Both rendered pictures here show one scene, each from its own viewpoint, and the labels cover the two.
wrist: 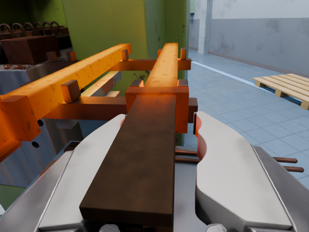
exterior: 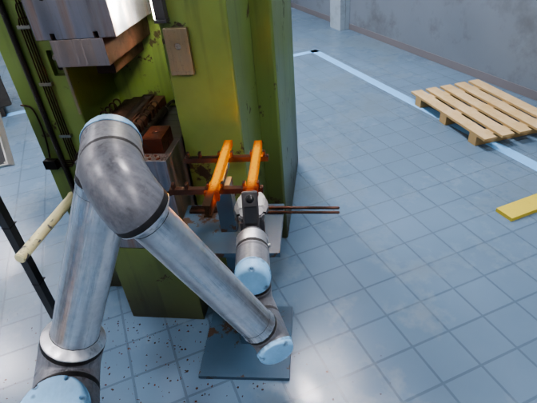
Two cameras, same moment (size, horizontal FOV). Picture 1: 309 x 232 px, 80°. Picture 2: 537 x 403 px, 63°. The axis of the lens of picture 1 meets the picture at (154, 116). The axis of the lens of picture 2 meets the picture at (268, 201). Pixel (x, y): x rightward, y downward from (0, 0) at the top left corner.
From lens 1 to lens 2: 1.25 m
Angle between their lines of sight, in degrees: 7
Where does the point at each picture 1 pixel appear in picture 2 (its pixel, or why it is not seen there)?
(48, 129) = (174, 197)
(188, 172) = (272, 218)
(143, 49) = (239, 133)
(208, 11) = not seen: outside the picture
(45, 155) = not seen: hidden behind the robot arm
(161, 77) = (251, 179)
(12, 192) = (132, 253)
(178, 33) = (270, 91)
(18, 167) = not seen: hidden behind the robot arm
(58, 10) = (145, 77)
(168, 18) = (258, 77)
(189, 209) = (271, 233)
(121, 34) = (221, 123)
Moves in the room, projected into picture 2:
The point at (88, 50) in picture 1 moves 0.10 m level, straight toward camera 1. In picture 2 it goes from (194, 134) to (200, 144)
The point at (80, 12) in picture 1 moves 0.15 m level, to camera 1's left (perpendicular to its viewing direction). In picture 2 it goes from (189, 109) to (152, 113)
